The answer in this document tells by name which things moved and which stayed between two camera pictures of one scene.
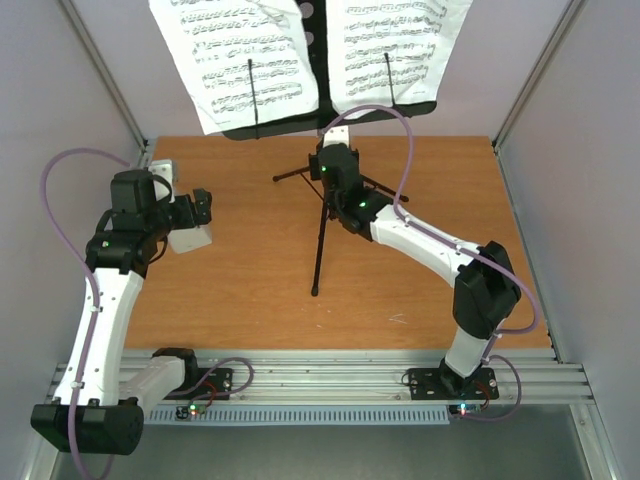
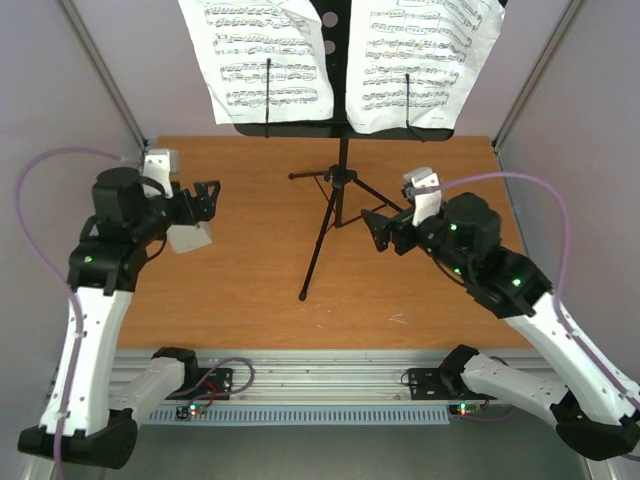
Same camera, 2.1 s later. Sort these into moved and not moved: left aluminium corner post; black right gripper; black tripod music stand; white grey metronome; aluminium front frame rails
Moved: black right gripper; black tripod music stand
Not moved: white grey metronome; left aluminium corner post; aluminium front frame rails
